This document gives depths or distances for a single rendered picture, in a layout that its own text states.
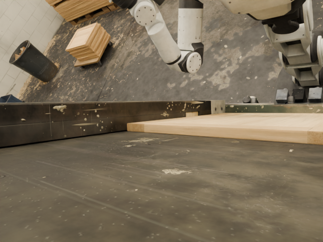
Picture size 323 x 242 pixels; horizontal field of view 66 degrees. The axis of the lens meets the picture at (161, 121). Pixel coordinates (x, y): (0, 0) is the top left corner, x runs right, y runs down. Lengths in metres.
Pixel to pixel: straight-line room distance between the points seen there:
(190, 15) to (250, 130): 0.61
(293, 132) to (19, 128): 0.43
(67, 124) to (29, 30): 5.81
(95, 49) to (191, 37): 2.99
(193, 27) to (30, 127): 0.68
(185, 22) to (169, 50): 0.12
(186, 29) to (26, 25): 5.50
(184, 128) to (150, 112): 0.19
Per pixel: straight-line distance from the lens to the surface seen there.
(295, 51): 1.44
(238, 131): 0.45
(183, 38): 0.97
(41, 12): 6.55
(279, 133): 0.43
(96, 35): 3.94
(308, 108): 0.99
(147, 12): 0.81
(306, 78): 1.76
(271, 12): 1.01
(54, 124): 0.50
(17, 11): 6.30
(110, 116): 0.57
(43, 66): 4.98
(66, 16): 5.86
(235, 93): 2.28
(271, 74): 2.30
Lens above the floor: 1.74
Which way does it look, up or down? 44 degrees down
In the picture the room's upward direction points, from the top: 48 degrees counter-clockwise
